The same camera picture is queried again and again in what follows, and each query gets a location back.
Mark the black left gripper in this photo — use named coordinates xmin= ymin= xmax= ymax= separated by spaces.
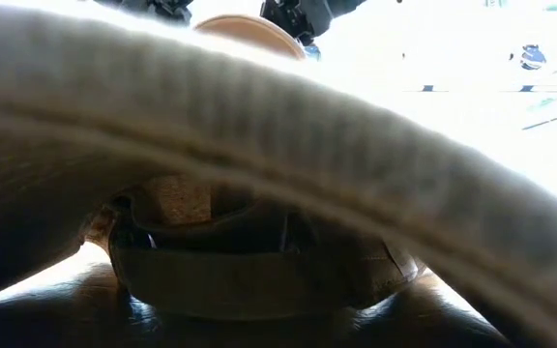
xmin=94 ymin=0 xmax=193 ymax=25

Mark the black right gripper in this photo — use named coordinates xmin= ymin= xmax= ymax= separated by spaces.
xmin=260 ymin=0 xmax=366 ymax=45

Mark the beige cap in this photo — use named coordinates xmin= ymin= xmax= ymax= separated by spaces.
xmin=0 ymin=0 xmax=557 ymax=348

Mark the blue and white object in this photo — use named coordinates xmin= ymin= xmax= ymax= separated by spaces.
xmin=519 ymin=43 xmax=548 ymax=72

